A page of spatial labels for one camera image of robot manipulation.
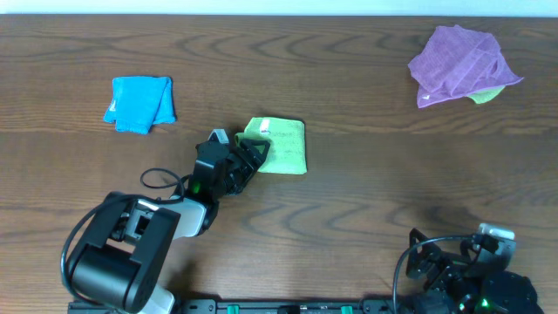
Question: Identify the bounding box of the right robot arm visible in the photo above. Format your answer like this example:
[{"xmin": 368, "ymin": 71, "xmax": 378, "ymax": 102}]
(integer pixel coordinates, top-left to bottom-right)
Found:
[{"xmin": 391, "ymin": 223, "xmax": 543, "ymax": 314}]

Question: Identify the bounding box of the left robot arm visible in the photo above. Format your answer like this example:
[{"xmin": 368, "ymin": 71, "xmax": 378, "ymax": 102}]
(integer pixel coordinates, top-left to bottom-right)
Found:
[{"xmin": 60, "ymin": 138, "xmax": 270, "ymax": 313}]

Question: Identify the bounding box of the purple microfiber cloth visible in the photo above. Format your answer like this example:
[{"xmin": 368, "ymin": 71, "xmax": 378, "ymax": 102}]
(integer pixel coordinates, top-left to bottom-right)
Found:
[{"xmin": 408, "ymin": 24, "xmax": 522, "ymax": 108}]

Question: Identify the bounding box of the blue folded cloth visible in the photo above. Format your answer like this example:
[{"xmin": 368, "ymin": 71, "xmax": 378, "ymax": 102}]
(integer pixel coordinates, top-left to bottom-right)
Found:
[{"xmin": 103, "ymin": 76, "xmax": 176, "ymax": 135}]

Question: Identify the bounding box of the green microfiber cloth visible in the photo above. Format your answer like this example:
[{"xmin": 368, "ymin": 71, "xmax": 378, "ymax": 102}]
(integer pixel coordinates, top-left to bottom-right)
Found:
[{"xmin": 235, "ymin": 117, "xmax": 307, "ymax": 175}]

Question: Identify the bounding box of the black mounting rail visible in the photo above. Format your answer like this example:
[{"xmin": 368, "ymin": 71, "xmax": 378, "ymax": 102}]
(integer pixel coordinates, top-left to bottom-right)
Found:
[{"xmin": 67, "ymin": 297, "xmax": 419, "ymax": 314}]

